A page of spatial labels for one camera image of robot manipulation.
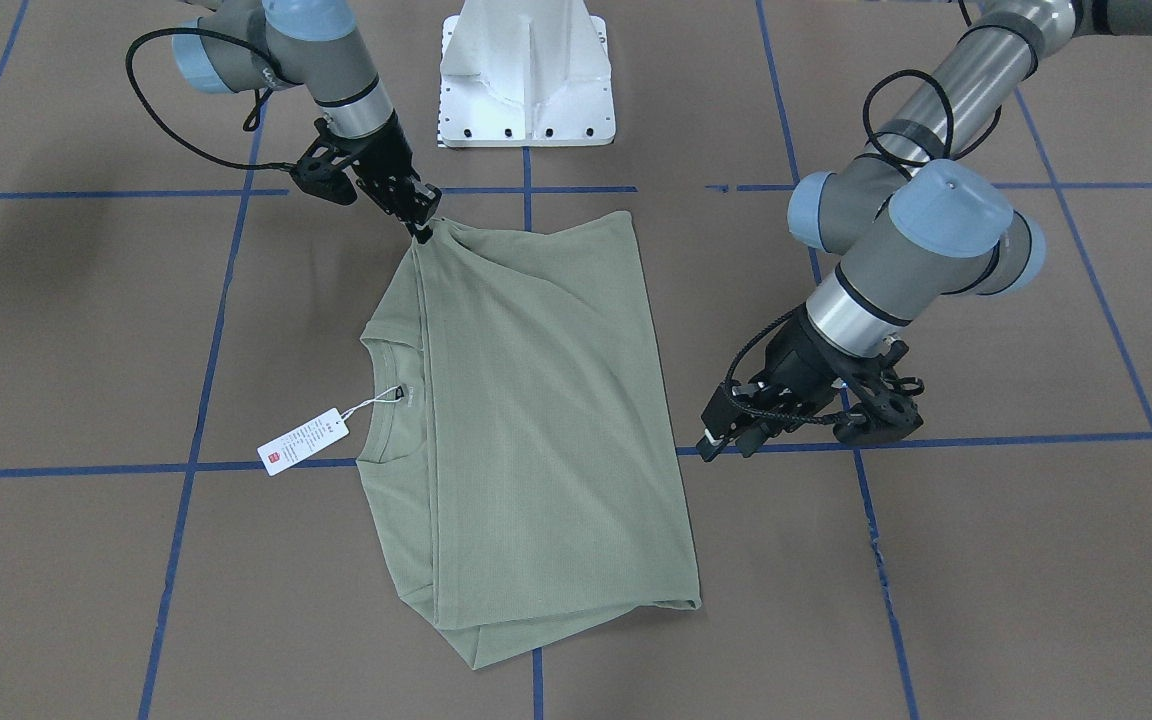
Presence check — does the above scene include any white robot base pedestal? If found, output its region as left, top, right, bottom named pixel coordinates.
left=435, top=1, right=617, bottom=149

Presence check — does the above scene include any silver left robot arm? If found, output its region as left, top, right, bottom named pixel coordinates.
left=696, top=1, right=1152, bottom=461

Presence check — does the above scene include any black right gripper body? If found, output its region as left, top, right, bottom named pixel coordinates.
left=291, top=111, right=442, bottom=227

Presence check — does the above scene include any white garment hang tag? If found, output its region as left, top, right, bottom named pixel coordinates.
left=259, top=407, right=349, bottom=477

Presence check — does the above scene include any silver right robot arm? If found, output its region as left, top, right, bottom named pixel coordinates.
left=172, top=1, right=442, bottom=242

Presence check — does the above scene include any sage green long-sleeve shirt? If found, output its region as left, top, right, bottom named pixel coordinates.
left=357, top=210, right=702, bottom=670

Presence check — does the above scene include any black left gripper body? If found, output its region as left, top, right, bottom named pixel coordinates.
left=702, top=306, right=925, bottom=447

